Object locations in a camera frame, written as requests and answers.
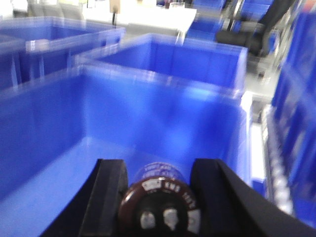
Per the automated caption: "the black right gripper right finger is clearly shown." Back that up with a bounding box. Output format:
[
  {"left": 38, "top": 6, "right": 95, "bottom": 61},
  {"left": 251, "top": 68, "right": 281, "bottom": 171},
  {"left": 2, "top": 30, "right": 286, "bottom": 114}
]
[{"left": 191, "top": 158, "right": 316, "bottom": 237}]

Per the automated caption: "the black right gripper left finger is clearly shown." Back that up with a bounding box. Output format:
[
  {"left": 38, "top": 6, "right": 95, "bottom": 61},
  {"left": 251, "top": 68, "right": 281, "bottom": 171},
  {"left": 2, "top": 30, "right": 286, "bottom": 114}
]
[{"left": 41, "top": 159, "right": 128, "bottom": 237}]

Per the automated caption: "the near blue storage bin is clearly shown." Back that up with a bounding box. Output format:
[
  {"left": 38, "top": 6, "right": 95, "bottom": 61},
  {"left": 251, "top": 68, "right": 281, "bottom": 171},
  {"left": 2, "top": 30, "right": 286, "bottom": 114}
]
[{"left": 0, "top": 66, "right": 250, "bottom": 237}]

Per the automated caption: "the blue storage bin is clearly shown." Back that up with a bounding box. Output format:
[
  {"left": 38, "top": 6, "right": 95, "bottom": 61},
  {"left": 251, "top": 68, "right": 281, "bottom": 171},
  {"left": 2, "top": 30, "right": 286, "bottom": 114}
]
[
  {"left": 73, "top": 34, "right": 247, "bottom": 98},
  {"left": 0, "top": 16, "right": 126, "bottom": 90},
  {"left": 0, "top": 66, "right": 250, "bottom": 237}
]

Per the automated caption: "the middle blue storage bin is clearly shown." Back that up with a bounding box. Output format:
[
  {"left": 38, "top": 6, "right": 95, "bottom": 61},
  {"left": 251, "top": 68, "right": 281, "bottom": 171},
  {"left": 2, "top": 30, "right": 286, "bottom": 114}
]
[{"left": 73, "top": 34, "right": 247, "bottom": 98}]

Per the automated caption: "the left blue storage bin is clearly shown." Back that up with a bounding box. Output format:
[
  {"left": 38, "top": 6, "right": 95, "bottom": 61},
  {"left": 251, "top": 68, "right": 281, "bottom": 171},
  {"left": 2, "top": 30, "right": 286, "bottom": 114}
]
[{"left": 0, "top": 16, "right": 126, "bottom": 90}]

